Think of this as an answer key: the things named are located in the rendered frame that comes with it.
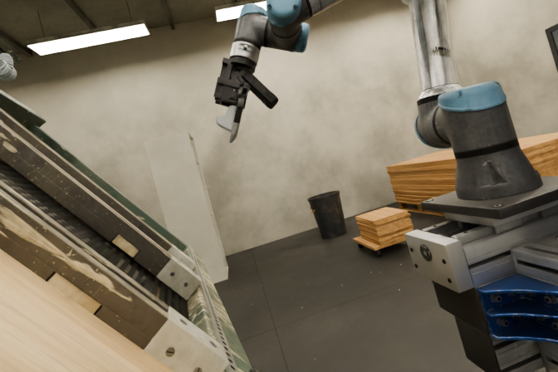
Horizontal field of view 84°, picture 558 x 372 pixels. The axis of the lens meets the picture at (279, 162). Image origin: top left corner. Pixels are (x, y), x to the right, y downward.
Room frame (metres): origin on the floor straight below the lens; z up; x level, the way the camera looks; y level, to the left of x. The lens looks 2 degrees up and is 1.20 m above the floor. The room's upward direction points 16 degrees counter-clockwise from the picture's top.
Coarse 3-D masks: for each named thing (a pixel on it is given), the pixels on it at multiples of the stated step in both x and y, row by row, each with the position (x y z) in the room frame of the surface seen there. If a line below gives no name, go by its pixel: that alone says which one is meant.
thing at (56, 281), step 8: (48, 280) 0.44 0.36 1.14; (56, 280) 0.45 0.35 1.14; (64, 280) 0.45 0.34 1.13; (56, 288) 0.45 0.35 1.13; (64, 288) 0.45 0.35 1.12; (72, 288) 0.45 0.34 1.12; (72, 296) 0.45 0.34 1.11; (80, 296) 0.45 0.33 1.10; (88, 296) 0.46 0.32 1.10; (80, 304) 0.45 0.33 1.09; (88, 304) 0.46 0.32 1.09; (96, 304) 0.46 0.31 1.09
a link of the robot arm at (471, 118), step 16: (448, 96) 0.64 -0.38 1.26; (464, 96) 0.62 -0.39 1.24; (480, 96) 0.60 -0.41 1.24; (496, 96) 0.60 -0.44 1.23; (448, 112) 0.65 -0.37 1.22; (464, 112) 0.62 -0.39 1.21; (480, 112) 0.61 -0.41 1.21; (496, 112) 0.60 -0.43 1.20; (448, 128) 0.67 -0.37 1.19; (464, 128) 0.63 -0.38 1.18; (480, 128) 0.61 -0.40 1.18; (496, 128) 0.60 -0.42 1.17; (512, 128) 0.61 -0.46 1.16; (464, 144) 0.64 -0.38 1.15; (480, 144) 0.61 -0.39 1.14
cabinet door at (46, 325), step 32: (0, 256) 0.41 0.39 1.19; (0, 288) 0.36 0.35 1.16; (32, 288) 0.40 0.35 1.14; (0, 320) 0.32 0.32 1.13; (32, 320) 0.35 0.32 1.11; (64, 320) 0.39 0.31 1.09; (96, 320) 0.45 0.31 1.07; (0, 352) 0.28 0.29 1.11; (32, 352) 0.31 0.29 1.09; (64, 352) 0.34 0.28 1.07; (96, 352) 0.39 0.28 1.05; (128, 352) 0.43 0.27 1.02
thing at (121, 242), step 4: (120, 236) 0.95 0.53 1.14; (116, 240) 0.95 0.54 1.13; (120, 240) 0.95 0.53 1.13; (124, 240) 0.95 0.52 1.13; (116, 244) 0.94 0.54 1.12; (120, 244) 0.95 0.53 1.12; (124, 244) 0.95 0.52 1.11; (128, 244) 0.96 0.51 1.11; (132, 244) 0.96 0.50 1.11; (120, 248) 0.95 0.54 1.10; (124, 248) 0.95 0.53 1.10; (128, 248) 0.95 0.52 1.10; (132, 248) 0.96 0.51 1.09; (136, 248) 0.96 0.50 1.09; (128, 252) 0.95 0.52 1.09; (132, 252) 0.96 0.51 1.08; (136, 252) 0.96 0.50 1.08; (132, 256) 0.96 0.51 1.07
